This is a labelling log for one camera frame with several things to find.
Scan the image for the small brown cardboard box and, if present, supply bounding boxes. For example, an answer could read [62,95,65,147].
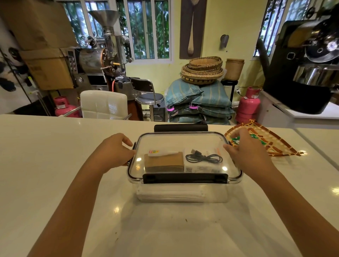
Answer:
[20,48,76,91]

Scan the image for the white tube with red label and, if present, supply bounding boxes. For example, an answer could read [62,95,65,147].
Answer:
[147,150,179,157]

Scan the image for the person's left hand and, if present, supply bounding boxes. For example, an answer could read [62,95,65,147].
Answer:
[91,133,137,175]

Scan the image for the black usb cable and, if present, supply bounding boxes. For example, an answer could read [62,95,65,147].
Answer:
[185,149,224,164]

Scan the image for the white padded chair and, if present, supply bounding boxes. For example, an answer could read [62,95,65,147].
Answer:
[64,90,132,121]

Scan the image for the grey wall lamp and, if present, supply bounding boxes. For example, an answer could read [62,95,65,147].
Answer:
[219,34,230,50]

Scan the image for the pink gas cylinder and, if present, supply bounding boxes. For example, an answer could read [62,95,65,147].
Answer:
[235,86,262,124]
[53,96,81,118]

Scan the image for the tall woven basket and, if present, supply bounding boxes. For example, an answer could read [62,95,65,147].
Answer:
[224,58,245,81]

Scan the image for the person's left forearm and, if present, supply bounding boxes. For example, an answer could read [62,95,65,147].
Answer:
[28,159,106,257]

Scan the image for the large round woven basket tray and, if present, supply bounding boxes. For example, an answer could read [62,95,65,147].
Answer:
[180,73,220,86]

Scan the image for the clear lid with black latches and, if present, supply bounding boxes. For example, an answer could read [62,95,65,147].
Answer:
[127,124,243,185]

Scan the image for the black coffee roaster machine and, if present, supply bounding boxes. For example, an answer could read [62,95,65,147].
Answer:
[255,2,339,115]

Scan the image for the black round stand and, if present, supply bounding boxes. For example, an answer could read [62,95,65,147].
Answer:
[221,79,238,103]

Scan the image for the person's right hand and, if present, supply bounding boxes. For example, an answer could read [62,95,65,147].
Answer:
[223,128,276,183]

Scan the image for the person's right forearm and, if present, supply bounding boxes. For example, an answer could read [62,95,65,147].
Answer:
[253,166,339,257]

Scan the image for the green wrapped candies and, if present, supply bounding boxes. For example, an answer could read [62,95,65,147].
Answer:
[231,135,266,145]

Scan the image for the white cabinet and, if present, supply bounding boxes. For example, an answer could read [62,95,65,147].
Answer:
[256,90,339,129]

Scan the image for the woven triangular tray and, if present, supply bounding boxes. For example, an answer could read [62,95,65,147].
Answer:
[224,120,301,157]

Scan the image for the blue striped sack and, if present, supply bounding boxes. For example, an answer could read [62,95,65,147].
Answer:
[168,113,231,125]
[165,78,204,107]
[191,80,233,108]
[169,104,235,118]

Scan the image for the small round woven basket tray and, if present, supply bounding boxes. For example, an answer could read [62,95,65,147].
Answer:
[188,56,223,71]

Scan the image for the medium round woven basket tray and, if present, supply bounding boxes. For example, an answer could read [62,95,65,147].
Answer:
[181,64,224,79]

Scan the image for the white barred window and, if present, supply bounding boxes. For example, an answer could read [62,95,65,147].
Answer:
[56,0,174,63]
[253,0,316,58]

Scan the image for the black chrome bar stool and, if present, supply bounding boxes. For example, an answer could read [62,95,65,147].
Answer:
[130,77,166,122]

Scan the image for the spoon wall painting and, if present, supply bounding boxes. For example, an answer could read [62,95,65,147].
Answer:
[179,0,208,60]

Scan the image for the silver coffee roaster machine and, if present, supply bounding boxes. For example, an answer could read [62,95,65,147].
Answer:
[66,10,134,102]

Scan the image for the large brown cardboard box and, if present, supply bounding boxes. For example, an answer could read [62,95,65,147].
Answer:
[0,0,78,51]

